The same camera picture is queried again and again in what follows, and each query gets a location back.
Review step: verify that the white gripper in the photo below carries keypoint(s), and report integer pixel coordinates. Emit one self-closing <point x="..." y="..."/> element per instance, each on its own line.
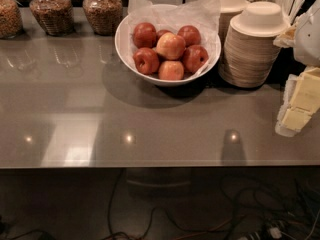
<point x="309" y="39"/>

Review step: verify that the yellow-red apple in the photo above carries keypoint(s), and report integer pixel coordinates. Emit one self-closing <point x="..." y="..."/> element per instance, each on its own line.
<point x="170" y="46"/>
<point x="171" y="70"/>

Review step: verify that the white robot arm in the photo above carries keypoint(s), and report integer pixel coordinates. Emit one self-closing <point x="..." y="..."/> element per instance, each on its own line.
<point x="306" y="48"/>

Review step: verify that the white ceramic bowl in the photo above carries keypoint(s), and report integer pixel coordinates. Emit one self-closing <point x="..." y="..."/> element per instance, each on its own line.
<point x="125" y="49"/>

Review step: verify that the white paper bowl liner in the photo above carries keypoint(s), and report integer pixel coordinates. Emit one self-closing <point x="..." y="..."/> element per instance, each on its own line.
<point x="202" y="14"/>

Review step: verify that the yellow-red apple front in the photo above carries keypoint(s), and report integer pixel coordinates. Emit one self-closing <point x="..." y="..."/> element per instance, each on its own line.
<point x="171" y="70"/>

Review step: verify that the small red apple behind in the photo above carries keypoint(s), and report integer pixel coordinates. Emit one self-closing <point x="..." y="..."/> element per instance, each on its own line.
<point x="161" y="32"/>

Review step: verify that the red apple front left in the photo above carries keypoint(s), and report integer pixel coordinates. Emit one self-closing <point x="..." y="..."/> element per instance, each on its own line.
<point x="146" y="61"/>

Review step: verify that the red apple back left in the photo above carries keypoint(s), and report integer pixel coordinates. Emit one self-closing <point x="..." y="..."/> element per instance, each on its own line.
<point x="144" y="35"/>

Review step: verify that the front stack paper bowls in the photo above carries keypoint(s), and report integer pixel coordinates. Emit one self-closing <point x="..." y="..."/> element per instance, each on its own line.
<point x="248" y="51"/>

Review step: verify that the white power adapter on floor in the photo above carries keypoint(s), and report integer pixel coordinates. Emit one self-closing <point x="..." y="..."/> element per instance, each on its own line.
<point x="275" y="233"/>

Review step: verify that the right glass cereal jar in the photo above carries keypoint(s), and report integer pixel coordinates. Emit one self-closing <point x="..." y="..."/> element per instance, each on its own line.
<point x="104" y="16"/>

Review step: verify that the glass cereal jar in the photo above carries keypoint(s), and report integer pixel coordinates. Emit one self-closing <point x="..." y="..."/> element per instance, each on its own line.
<point x="104" y="16"/>
<point x="55" y="17"/>
<point x="10" y="19"/>

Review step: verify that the middle glass cereal jar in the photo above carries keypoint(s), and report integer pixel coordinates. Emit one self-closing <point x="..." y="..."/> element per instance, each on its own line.
<point x="55" y="17"/>

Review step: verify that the left glass cereal jar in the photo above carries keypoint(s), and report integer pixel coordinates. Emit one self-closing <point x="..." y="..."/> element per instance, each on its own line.
<point x="10" y="19"/>

